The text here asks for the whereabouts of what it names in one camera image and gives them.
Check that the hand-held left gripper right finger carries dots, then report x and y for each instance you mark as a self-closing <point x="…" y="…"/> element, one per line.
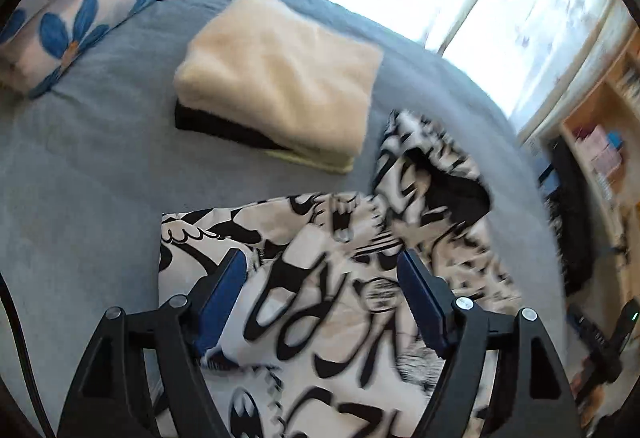
<point x="425" y="305"/>

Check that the rolled blue floral quilt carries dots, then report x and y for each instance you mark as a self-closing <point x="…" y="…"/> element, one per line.
<point x="80" y="7"/>

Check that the sheer leaf-print curtain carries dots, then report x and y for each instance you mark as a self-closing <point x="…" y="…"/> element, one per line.
<point x="540" y="2"/>

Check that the stack of pink boxes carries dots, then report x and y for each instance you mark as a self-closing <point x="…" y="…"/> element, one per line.
<point x="597" y="150"/>

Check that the folded black garment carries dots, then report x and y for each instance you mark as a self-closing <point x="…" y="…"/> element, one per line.
<point x="210" y="122"/>

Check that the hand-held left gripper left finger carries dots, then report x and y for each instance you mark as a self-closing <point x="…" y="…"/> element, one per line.
<point x="220" y="303"/>

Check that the blue bed blanket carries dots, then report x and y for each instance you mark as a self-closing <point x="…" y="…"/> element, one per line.
<point x="90" y="178"/>

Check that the wooden shelf unit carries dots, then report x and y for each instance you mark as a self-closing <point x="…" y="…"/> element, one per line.
<point x="615" y="127"/>

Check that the folded cream fleece garment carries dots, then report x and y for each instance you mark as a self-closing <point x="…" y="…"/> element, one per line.
<point x="280" y="72"/>

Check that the folded pale yellow garment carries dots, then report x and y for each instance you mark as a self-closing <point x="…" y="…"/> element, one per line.
<point x="320" y="161"/>

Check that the black bag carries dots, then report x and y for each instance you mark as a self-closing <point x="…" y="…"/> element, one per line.
<point x="570" y="218"/>

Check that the black and white printed jacket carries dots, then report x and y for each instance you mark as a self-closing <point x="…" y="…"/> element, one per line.
<point x="340" y="258"/>

